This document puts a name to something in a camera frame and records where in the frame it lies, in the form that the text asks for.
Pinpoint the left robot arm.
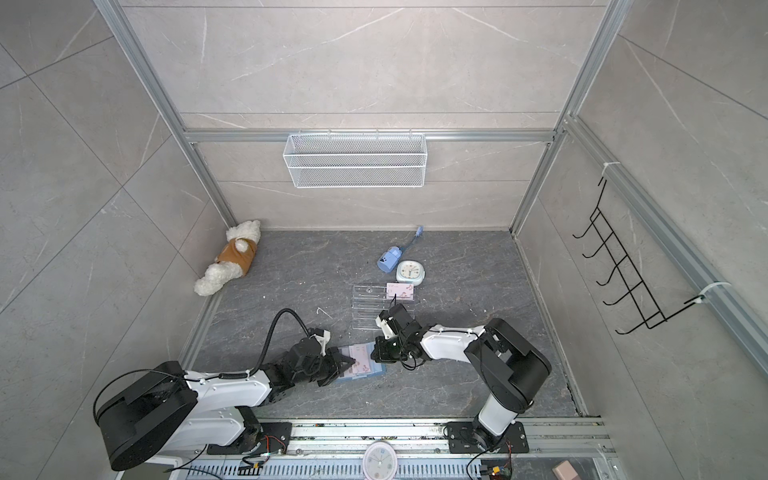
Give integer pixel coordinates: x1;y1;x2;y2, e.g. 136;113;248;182
94;331;355;471

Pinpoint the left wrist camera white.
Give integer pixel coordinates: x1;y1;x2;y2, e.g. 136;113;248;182
309;328;331;356

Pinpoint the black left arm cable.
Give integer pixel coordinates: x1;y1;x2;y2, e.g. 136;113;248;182
251;308;312;376

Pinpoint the white clock at front edge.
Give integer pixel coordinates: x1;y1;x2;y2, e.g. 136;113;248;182
362;441;398;480

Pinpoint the white wire mesh basket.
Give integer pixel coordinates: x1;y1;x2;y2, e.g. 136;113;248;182
283;133;428;189

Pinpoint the small white round clock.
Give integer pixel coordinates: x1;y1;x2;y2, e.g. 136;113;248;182
396;260;426;286

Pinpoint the blue leather card holder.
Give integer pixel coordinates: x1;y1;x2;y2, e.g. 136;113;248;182
337;342;386;382

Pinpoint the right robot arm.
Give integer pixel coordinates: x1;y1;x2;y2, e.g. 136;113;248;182
371;304;552;451

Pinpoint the aluminium front rail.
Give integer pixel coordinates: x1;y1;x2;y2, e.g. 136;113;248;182
116;416;619;480

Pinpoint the white teddy bear brown vest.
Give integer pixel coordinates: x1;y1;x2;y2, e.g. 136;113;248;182
193;220;261;297

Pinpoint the clear acrylic organizer tray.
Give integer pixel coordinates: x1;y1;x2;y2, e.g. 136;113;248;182
351;284;419;331

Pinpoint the blue brush tool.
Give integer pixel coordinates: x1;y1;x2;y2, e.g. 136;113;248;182
376;226;423;273

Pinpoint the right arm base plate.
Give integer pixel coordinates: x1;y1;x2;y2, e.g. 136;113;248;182
443;421;530;454

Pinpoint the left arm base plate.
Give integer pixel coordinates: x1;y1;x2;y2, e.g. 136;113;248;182
206;422;293;455

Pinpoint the black wire hook rack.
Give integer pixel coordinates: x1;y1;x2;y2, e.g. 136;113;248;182
571;177;705;336

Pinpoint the pink white credit card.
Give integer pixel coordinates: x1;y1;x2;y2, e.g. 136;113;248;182
385;282;415;301

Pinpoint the pink block at front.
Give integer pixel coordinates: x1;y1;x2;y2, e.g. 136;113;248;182
552;461;581;480

